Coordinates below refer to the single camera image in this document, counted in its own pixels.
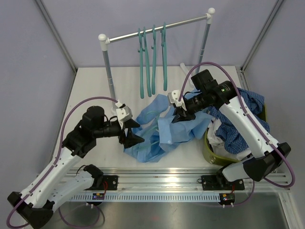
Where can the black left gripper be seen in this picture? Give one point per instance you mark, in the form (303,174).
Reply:
(130,139)

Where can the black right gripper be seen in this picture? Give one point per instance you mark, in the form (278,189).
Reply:
(181,114)

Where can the teal hanger of blue shirt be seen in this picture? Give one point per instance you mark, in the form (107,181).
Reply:
(151,129)

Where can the light blue shirt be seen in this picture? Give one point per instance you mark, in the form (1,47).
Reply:
(170,135)

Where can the teal hanger of plaid shirt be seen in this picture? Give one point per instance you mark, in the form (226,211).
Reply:
(147,64)

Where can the dark blue checked shirt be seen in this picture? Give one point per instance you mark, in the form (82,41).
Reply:
(256,136)

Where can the teal hanger of checked shirt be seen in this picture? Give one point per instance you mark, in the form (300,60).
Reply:
(164,56)

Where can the teal hanger of white shirt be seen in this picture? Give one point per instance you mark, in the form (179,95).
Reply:
(154,59)

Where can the teal hanger of grey shirt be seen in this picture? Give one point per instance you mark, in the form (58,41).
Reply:
(140,51)

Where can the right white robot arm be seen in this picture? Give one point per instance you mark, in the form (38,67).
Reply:
(267,153)

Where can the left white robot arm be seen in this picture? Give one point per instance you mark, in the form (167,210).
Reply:
(37,203)

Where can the green laundry basket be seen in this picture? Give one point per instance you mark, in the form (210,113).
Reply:
(233,141)

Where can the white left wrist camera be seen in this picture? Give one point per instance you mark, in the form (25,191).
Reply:
(123,113)

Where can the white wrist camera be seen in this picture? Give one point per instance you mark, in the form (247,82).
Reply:
(123,113)
(175,100)

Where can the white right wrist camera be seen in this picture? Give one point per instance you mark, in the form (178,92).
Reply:
(175,100)

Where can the aluminium mounting rail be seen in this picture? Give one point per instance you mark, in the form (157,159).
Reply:
(174,179)

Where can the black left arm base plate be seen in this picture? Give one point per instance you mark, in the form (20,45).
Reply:
(110,182)

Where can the white slotted cable duct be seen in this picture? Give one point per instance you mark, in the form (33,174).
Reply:
(146,197)

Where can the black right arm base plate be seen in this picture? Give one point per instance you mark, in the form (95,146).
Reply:
(218,182)

